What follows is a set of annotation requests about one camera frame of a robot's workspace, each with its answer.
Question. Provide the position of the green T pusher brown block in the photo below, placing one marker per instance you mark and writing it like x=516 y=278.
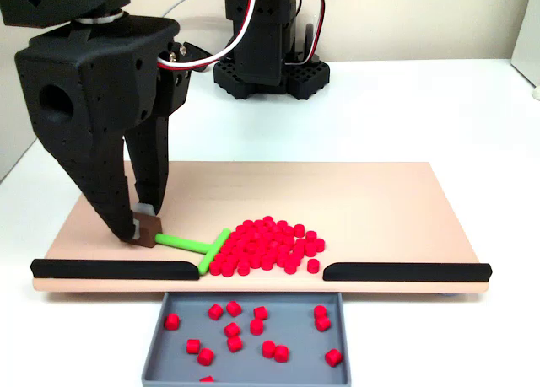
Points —
x=181 y=243

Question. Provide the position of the red cylindrical granule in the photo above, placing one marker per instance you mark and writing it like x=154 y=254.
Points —
x=290 y=267
x=206 y=379
x=228 y=269
x=322 y=323
x=281 y=224
x=268 y=348
x=258 y=223
x=243 y=269
x=233 y=308
x=319 y=244
x=333 y=357
x=231 y=329
x=247 y=224
x=268 y=220
x=311 y=236
x=232 y=258
x=260 y=312
x=205 y=356
x=216 y=268
x=239 y=248
x=312 y=265
x=256 y=326
x=288 y=230
x=281 y=353
x=193 y=346
x=221 y=258
x=310 y=249
x=235 y=343
x=299 y=230
x=229 y=248
x=320 y=311
x=171 y=321
x=215 y=312

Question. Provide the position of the black barrier strip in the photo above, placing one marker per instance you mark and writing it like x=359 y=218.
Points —
x=114 y=270
x=405 y=272

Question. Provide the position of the grey shallow tray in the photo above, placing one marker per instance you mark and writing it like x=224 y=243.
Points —
x=291 y=332

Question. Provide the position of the beige flat board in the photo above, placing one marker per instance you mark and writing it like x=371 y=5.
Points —
x=379 y=201

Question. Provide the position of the small white round object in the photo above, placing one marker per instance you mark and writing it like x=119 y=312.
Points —
x=536 y=92

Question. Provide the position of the white box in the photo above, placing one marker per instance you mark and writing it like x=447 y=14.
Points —
x=527 y=37

